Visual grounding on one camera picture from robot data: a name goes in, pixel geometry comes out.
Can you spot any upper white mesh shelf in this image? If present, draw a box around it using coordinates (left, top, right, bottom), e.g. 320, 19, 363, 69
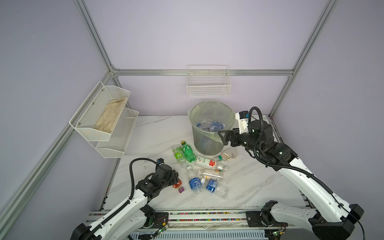
69, 82, 131, 142

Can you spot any purple label clear bottle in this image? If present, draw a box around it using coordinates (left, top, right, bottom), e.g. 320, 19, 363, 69
209, 121, 226, 132

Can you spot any green soda bottle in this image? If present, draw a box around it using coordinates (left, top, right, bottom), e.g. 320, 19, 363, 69
181, 141, 197, 163

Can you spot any clear bottle orange cap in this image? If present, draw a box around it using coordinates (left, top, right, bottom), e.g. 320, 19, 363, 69
198, 169, 224, 182

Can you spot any blue label crushed bottle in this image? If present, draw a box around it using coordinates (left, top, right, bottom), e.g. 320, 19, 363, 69
204, 179, 229, 199

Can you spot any grey mesh waste bin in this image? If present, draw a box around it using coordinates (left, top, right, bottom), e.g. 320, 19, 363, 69
188, 100, 237, 157

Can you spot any red label small bottle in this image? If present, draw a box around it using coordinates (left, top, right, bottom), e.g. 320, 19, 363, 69
173, 180, 184, 194

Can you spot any blue label round bottle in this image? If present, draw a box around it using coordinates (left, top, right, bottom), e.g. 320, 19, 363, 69
186, 165, 202, 194

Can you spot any aluminium front rail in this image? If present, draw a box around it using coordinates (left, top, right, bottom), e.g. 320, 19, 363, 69
86, 207, 325, 232

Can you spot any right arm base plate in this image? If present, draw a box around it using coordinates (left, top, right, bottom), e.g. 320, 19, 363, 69
246, 211, 272, 227

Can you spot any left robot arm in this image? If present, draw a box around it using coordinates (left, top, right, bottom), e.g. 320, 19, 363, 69
71, 158, 179, 240

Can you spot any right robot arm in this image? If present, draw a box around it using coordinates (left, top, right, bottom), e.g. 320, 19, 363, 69
218, 107, 364, 240

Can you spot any white red label bottle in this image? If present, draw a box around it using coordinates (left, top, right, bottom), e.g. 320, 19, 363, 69
195, 156, 217, 169

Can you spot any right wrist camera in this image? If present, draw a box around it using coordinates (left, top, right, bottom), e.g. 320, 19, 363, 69
235, 111, 249, 134

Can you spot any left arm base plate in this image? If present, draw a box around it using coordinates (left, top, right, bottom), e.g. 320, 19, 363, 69
147, 212, 169, 229

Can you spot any beige cloth in shelf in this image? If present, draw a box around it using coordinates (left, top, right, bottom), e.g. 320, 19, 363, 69
94, 97, 128, 134

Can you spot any lower white mesh shelf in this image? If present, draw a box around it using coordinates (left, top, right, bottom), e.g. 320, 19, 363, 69
96, 108, 139, 159

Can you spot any white wire wall basket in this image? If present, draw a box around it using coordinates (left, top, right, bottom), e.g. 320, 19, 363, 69
187, 65, 232, 97

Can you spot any green plastic bin liner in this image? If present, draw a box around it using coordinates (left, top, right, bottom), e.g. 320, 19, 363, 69
188, 100, 236, 144

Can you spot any clear bottle green cap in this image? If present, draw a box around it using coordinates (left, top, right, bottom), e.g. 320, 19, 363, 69
214, 148, 238, 162

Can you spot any aluminium frame back rail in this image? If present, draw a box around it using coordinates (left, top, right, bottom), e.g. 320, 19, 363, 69
114, 69, 294, 76

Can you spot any small green label bottle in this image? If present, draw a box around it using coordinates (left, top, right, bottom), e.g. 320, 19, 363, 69
172, 145, 186, 165

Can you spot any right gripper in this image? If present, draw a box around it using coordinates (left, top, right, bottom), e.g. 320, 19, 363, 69
215, 125, 261, 154

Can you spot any white mesh shelf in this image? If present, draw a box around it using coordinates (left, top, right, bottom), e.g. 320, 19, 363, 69
96, 108, 139, 159
69, 82, 131, 142

